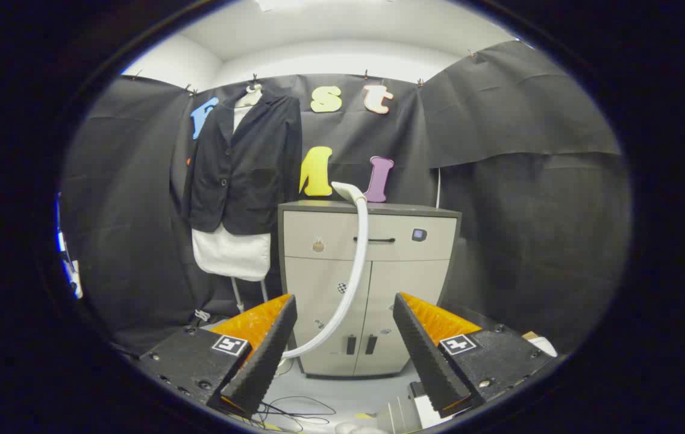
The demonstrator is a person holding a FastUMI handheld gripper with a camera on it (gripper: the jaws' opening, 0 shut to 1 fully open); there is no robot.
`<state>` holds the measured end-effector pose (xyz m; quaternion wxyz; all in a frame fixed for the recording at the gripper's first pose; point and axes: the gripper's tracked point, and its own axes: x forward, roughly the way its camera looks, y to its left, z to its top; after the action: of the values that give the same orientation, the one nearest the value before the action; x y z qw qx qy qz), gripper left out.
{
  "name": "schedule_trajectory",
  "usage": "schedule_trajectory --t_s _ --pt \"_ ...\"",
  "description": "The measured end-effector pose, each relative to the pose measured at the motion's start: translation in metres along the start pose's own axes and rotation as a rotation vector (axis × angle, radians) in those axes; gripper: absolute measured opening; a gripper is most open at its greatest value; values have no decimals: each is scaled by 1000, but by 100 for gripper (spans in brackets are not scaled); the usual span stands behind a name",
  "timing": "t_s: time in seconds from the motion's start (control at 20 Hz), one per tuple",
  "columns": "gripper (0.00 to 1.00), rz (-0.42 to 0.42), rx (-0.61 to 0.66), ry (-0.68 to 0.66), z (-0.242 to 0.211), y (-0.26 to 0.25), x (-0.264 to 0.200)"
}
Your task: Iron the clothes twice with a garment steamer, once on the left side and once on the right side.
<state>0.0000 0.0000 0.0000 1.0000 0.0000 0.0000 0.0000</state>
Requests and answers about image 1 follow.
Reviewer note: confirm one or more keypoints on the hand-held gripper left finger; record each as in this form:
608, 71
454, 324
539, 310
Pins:
264, 361

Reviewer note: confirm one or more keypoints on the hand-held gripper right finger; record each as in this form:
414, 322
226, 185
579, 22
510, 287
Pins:
432, 367

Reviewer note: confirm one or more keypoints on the white garment steamer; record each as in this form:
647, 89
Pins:
361, 253

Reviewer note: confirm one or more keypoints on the black blazer jacket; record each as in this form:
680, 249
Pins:
246, 175

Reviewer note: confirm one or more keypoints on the white grey appliance base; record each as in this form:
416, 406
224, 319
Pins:
426, 416

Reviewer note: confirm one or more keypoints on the grey cabinet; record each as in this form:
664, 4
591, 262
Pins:
402, 283

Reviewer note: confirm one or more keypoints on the white mannequin torso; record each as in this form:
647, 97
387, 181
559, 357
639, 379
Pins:
231, 253

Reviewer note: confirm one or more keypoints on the small white tan object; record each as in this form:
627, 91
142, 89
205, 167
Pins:
544, 346

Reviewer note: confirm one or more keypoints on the black backdrop cloth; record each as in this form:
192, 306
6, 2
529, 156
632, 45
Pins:
499, 211

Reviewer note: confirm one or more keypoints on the blue white object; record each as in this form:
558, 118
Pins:
75, 280

